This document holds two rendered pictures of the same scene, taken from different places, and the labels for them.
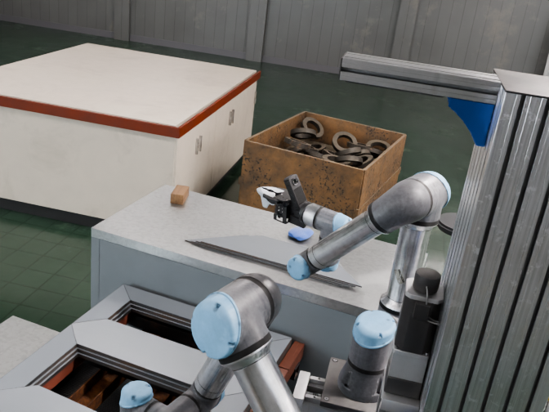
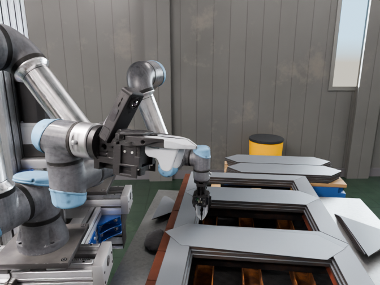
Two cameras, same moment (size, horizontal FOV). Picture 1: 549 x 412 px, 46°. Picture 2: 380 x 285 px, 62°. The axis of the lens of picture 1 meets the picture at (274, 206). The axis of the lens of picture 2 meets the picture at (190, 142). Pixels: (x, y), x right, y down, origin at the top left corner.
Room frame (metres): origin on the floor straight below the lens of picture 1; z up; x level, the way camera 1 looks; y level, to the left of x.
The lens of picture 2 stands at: (2.54, -0.06, 1.60)
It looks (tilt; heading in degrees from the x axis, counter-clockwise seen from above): 15 degrees down; 168
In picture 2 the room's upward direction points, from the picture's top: straight up
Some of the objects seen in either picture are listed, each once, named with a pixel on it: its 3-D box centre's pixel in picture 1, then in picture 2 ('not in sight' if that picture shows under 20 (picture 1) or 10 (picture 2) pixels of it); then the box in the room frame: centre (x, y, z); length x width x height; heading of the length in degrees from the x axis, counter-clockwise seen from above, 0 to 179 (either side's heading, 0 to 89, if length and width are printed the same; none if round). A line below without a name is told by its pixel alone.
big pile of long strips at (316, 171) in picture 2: not in sight; (280, 167); (0.53, 1.03, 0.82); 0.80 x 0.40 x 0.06; 72
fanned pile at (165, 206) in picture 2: not in sight; (168, 207); (0.75, 0.18, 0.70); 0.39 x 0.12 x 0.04; 162
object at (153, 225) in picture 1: (263, 244); not in sight; (2.45, 0.02, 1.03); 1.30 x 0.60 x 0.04; 72
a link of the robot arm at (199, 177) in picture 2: not in sight; (202, 175); (1.23, 0.27, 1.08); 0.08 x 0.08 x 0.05
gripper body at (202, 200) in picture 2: not in sight; (201, 191); (1.23, 0.27, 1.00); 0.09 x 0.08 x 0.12; 162
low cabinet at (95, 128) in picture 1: (122, 127); not in sight; (5.60, 1.46, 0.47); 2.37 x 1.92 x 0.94; 170
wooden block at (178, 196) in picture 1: (180, 194); not in sight; (2.77, 0.44, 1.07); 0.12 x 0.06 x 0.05; 177
